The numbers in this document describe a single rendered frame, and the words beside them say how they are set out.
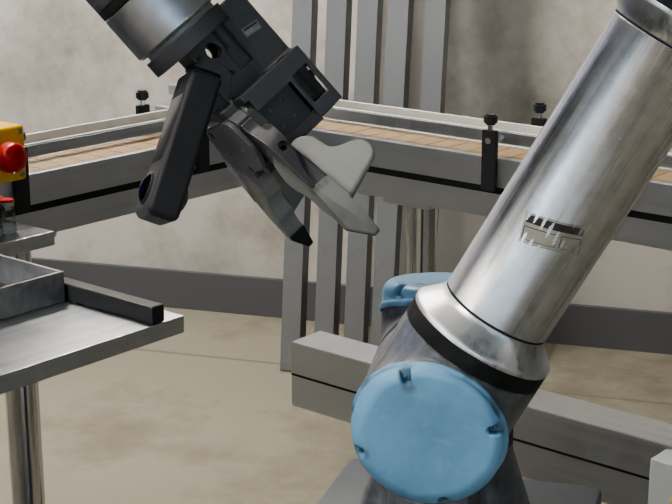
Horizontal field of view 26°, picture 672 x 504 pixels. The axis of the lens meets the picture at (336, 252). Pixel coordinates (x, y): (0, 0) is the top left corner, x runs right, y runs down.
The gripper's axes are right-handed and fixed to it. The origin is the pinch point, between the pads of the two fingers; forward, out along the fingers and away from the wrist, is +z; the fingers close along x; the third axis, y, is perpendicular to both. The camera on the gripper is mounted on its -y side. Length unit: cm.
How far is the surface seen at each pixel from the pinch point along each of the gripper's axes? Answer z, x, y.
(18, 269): -11, 65, -11
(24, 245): -11, 88, -5
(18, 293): -10, 55, -14
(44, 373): -3.4, 41.1, -18.9
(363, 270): 64, 256, 79
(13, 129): -23, 82, 3
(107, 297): -3, 53, -7
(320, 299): 63, 267, 68
